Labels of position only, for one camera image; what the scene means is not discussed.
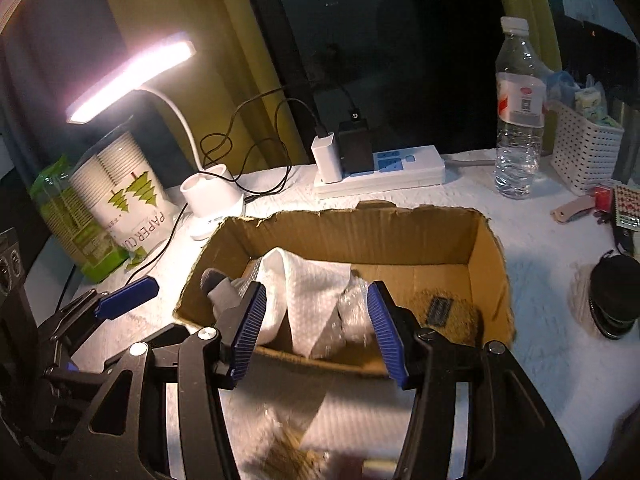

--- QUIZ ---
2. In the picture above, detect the paper cup package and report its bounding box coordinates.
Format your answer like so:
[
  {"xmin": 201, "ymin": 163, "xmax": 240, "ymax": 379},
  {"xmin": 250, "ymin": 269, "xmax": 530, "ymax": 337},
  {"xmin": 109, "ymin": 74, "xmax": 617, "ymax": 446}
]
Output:
[{"xmin": 70, "ymin": 130, "xmax": 173, "ymax": 267}]

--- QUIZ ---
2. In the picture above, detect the blue plastic bag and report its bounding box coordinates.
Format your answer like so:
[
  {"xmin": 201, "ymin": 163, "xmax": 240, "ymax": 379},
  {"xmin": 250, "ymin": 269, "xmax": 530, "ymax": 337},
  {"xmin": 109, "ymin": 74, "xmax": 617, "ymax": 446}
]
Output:
[{"xmin": 545, "ymin": 70, "xmax": 577, "ymax": 105}]

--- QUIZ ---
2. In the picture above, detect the white power strip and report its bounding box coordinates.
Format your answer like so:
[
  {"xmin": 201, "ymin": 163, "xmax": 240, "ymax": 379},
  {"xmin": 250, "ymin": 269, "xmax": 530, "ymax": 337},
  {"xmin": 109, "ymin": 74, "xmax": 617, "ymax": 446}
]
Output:
[{"xmin": 314, "ymin": 145, "xmax": 447, "ymax": 200}]

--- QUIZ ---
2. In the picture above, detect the pink utility knife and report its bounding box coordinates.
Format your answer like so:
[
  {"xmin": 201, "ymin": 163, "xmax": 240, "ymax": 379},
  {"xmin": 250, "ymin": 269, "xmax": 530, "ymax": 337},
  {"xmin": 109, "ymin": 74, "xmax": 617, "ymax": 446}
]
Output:
[{"xmin": 550, "ymin": 195, "xmax": 599, "ymax": 224}]

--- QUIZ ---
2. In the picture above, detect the black charger cable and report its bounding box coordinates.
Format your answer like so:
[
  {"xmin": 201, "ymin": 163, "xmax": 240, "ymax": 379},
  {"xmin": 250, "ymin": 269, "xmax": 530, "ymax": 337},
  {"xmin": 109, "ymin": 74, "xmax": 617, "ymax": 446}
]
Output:
[{"xmin": 200, "ymin": 87, "xmax": 327, "ymax": 196}]

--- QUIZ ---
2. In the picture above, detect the grey sock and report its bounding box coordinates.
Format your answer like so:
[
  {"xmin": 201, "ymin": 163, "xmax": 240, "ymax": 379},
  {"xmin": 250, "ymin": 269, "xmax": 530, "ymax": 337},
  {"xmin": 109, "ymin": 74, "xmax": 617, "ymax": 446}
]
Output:
[{"xmin": 200, "ymin": 267, "xmax": 252, "ymax": 322}]

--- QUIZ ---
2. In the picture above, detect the clear water bottle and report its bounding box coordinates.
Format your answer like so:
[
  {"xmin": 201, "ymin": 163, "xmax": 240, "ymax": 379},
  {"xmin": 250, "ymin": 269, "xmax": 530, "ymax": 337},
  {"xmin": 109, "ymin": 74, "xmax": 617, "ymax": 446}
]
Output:
[{"xmin": 494, "ymin": 16, "xmax": 547, "ymax": 201}]

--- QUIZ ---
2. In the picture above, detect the white desk lamp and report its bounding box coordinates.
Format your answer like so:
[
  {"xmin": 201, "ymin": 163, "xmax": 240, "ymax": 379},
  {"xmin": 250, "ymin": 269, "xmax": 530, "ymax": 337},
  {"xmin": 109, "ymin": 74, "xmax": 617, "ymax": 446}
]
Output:
[{"xmin": 65, "ymin": 32, "xmax": 246, "ymax": 241}]

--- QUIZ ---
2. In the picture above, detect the black round container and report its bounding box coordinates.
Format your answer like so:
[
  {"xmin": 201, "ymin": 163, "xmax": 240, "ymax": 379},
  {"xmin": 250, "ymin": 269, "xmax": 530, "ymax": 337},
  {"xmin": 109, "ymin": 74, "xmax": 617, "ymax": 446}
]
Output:
[{"xmin": 590, "ymin": 250, "xmax": 640, "ymax": 341}]

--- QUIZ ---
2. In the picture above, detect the white paper towel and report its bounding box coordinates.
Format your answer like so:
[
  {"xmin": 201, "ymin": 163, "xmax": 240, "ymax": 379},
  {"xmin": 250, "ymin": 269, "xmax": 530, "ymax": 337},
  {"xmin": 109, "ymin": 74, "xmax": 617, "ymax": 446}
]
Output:
[{"xmin": 250, "ymin": 247, "xmax": 368, "ymax": 359}]

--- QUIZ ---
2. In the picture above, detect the brown fibre pad black label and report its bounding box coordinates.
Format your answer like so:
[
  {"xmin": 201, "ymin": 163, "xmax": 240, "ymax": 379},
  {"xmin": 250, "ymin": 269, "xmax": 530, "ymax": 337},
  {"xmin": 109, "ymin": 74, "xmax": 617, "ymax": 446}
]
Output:
[{"xmin": 405, "ymin": 287, "xmax": 484, "ymax": 347}]

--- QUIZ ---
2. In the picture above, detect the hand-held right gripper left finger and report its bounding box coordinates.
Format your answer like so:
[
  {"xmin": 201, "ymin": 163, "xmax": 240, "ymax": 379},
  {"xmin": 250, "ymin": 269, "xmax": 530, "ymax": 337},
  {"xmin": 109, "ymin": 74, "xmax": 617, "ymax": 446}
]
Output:
[{"xmin": 52, "ymin": 282, "xmax": 268, "ymax": 480}]

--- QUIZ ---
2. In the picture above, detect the printed card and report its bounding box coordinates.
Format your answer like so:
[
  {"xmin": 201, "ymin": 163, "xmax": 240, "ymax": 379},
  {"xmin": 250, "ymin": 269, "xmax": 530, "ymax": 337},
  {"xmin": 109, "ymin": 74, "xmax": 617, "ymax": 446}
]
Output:
[{"xmin": 611, "ymin": 182, "xmax": 640, "ymax": 234}]

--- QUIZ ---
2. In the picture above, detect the green white tissue packet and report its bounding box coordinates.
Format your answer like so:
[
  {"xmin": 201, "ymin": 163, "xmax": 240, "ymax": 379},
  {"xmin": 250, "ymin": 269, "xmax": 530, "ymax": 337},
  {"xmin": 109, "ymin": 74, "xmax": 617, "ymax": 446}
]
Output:
[{"xmin": 574, "ymin": 85, "xmax": 622, "ymax": 127}]

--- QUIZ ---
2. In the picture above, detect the black lamp cable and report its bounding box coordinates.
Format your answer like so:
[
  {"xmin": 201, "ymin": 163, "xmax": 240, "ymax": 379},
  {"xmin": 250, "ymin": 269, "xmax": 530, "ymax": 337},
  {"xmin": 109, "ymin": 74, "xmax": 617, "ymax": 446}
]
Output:
[{"xmin": 125, "ymin": 202, "xmax": 192, "ymax": 273}]

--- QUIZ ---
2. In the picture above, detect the brown cardboard box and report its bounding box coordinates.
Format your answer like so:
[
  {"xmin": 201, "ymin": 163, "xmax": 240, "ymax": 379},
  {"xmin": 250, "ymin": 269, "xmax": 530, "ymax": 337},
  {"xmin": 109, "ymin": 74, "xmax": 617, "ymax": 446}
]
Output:
[{"xmin": 172, "ymin": 200, "xmax": 516, "ymax": 378}]

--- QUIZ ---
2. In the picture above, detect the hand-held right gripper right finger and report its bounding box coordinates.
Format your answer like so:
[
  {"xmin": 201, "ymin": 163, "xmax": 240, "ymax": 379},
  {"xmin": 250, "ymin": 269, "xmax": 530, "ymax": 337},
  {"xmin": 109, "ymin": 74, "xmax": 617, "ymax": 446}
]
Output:
[{"xmin": 367, "ymin": 280, "xmax": 583, "ymax": 480}]

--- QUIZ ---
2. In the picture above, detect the grey power strip cord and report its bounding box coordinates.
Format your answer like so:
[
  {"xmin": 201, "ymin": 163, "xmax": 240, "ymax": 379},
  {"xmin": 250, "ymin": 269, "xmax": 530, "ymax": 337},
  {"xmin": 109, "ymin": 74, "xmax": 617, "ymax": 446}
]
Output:
[{"xmin": 444, "ymin": 152, "xmax": 501, "ymax": 167}]

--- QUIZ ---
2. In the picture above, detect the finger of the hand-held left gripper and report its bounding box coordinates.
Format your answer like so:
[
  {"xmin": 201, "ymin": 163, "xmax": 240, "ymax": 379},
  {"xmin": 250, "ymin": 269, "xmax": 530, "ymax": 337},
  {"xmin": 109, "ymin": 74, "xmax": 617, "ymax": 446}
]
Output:
[{"xmin": 35, "ymin": 276, "xmax": 161, "ymax": 356}]

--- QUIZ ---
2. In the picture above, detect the white woven plastic basket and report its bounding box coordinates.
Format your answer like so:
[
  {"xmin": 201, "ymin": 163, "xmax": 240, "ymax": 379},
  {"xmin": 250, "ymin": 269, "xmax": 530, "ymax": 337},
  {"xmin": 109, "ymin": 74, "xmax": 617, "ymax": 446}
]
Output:
[{"xmin": 550, "ymin": 100, "xmax": 626, "ymax": 197}]

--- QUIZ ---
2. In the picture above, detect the clear bubble wrap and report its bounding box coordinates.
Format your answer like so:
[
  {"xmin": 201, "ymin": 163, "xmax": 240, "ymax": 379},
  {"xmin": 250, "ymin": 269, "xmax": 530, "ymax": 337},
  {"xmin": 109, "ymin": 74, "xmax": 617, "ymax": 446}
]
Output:
[{"xmin": 337, "ymin": 280, "xmax": 382, "ymax": 347}]

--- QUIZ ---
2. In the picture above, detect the white textured table cover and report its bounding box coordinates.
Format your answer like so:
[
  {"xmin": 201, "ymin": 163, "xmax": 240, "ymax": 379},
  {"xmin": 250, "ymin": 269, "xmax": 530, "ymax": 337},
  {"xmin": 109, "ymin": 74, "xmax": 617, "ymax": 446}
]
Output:
[{"xmin": 65, "ymin": 147, "xmax": 640, "ymax": 480}]

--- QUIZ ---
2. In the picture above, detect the white charger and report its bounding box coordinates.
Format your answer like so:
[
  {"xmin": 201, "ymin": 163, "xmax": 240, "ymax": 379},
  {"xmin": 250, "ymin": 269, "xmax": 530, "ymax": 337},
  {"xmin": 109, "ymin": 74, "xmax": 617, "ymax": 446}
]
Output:
[{"xmin": 311, "ymin": 132, "xmax": 344, "ymax": 185}]

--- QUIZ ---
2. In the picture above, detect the white foam sheet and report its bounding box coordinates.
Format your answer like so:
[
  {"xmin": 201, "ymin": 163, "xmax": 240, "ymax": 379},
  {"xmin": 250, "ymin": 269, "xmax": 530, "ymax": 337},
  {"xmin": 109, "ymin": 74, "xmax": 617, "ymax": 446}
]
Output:
[{"xmin": 300, "ymin": 389, "xmax": 417, "ymax": 461}]

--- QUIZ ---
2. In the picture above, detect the black adapter cable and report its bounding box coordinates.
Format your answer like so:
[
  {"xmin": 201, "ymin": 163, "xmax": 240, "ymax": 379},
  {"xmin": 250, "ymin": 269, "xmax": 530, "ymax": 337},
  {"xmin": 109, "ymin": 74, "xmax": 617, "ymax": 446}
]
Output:
[{"xmin": 325, "ymin": 80, "xmax": 360, "ymax": 122}]

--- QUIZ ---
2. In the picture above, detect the black power adapter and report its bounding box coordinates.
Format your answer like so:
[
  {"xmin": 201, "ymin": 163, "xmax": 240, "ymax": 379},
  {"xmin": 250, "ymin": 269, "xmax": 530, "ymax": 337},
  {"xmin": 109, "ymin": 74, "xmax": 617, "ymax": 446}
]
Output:
[{"xmin": 337, "ymin": 119, "xmax": 375, "ymax": 175}]

